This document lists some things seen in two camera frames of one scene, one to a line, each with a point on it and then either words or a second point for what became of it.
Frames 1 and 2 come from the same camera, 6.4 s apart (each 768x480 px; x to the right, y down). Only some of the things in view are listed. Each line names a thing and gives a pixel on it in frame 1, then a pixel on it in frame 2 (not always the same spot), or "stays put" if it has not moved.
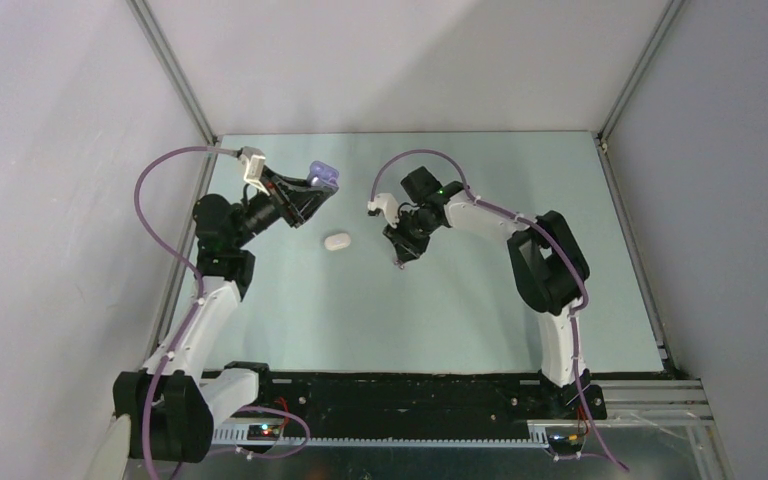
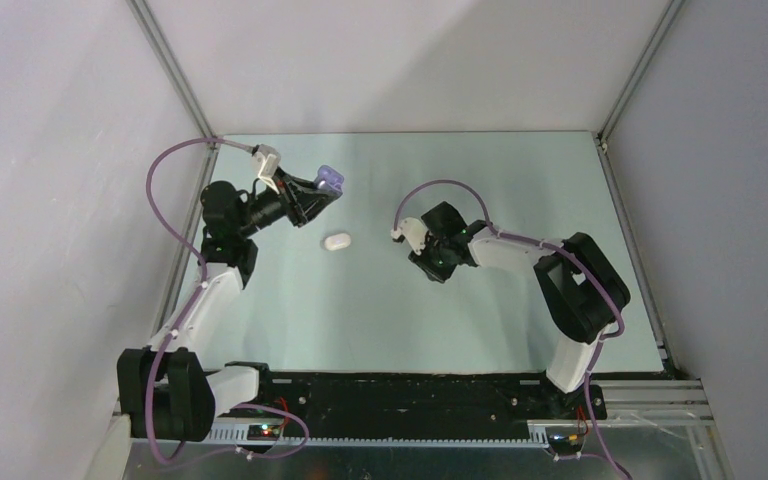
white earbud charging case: (337, 241) stays put
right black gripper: (406, 249) to (434, 273)
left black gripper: (294, 198) stays put
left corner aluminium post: (173, 71) stays put
